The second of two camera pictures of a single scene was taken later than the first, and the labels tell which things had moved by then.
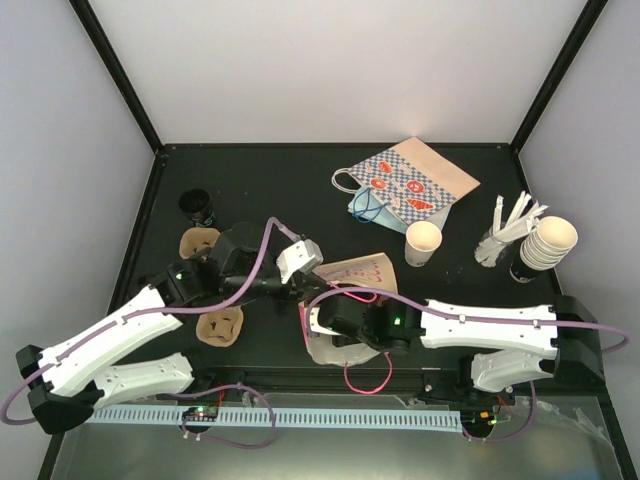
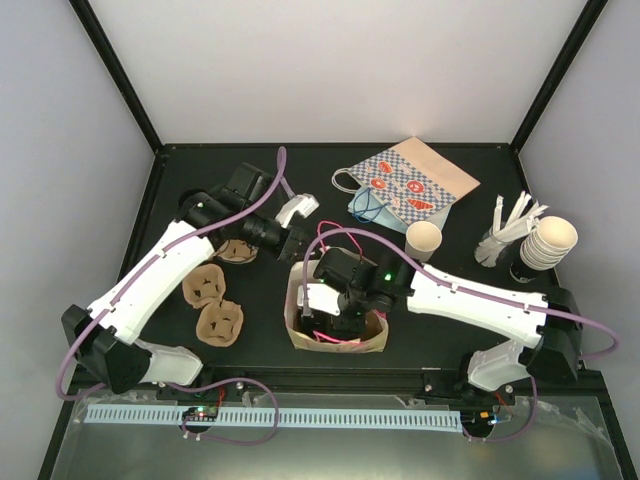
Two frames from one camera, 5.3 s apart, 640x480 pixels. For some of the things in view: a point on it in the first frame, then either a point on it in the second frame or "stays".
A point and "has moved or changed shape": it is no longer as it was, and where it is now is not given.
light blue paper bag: (368, 208) stays
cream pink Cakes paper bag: (374, 271) has moved or changed shape
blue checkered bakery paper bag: (411, 178) stays
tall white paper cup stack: (549, 244) stays
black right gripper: (361, 299) -> (354, 325)
